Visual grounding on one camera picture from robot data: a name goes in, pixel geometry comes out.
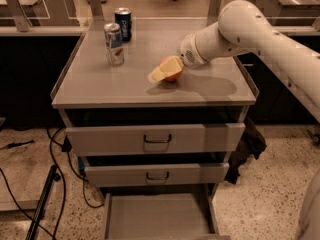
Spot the dark cloth on floor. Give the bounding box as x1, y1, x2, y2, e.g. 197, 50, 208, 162
225, 117, 267, 184

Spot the bottom grey drawer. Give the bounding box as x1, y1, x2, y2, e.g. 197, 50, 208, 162
102, 191, 231, 240

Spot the grey drawer cabinet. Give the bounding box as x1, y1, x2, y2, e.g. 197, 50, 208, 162
50, 17, 260, 240

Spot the grey back workbench right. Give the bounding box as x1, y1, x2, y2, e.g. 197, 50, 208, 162
246, 0, 320, 26

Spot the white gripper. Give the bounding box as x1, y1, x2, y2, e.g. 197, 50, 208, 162
148, 34, 208, 83

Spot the grey workbench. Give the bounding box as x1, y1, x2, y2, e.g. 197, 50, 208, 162
0, 0, 79, 26
246, 0, 320, 26

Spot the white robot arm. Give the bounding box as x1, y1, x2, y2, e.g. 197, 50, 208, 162
148, 0, 320, 121

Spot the black bar on floor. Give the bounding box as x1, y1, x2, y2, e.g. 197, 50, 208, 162
25, 165, 57, 240

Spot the blue pepsi can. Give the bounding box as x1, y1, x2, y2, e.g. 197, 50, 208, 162
114, 7, 132, 42

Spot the silver soda can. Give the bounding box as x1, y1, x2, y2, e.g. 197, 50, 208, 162
104, 22, 124, 66

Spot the grey back workbench left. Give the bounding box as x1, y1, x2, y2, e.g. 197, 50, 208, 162
0, 0, 79, 26

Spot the black floor cable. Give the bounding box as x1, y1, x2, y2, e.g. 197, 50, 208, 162
0, 127, 104, 240

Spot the grey drawer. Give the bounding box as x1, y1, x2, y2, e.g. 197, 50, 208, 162
85, 163, 229, 187
102, 191, 231, 240
66, 123, 245, 157

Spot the top grey drawer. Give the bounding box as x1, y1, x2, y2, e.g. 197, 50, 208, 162
66, 123, 245, 157

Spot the middle grey drawer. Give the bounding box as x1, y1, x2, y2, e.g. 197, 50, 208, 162
85, 163, 229, 187

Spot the orange fruit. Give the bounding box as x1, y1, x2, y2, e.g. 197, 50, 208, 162
160, 56, 183, 82

